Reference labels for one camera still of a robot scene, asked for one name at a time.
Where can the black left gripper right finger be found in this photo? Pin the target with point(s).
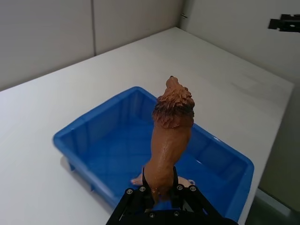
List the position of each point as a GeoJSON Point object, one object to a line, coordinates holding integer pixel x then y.
{"type": "Point", "coordinates": [189, 198]}

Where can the blue plastic bin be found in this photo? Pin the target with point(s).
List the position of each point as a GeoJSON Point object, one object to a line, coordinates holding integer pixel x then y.
{"type": "Point", "coordinates": [103, 145]}

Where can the brown toy lion figure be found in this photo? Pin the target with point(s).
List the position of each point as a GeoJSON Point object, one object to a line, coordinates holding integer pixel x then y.
{"type": "Point", "coordinates": [167, 145]}

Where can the black metal bracket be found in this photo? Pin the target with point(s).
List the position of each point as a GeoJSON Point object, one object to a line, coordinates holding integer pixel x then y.
{"type": "Point", "coordinates": [284, 23]}

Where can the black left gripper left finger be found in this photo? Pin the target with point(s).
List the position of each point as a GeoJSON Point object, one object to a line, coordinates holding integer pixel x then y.
{"type": "Point", "coordinates": [134, 201]}

